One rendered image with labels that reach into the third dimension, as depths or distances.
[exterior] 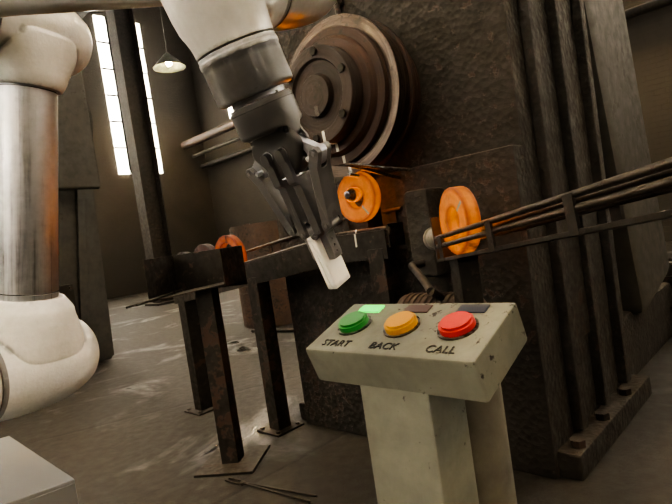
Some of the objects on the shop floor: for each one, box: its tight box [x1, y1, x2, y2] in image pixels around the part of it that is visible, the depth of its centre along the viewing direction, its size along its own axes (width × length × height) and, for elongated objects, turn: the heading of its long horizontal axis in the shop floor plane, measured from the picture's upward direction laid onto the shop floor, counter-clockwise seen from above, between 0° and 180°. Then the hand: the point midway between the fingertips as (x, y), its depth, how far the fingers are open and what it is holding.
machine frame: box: [275, 0, 652, 481], centre depth 191 cm, size 73×108×176 cm
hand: (328, 258), depth 64 cm, fingers closed
